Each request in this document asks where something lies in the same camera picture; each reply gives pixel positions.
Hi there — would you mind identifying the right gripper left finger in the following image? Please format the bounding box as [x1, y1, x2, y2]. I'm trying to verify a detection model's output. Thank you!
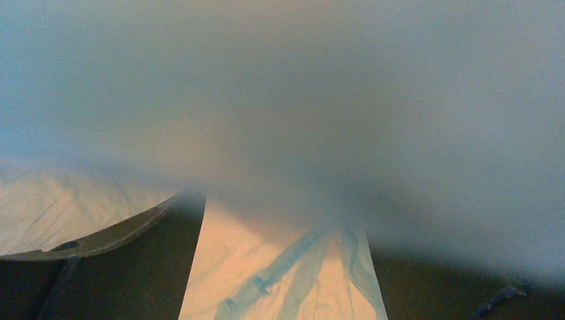
[1, 192, 206, 319]

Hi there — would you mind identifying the blue plastic trash bag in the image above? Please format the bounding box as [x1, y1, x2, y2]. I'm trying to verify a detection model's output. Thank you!
[1, 1, 564, 319]

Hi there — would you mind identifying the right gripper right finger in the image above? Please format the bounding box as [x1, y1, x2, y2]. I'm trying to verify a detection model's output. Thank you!
[370, 247, 564, 319]

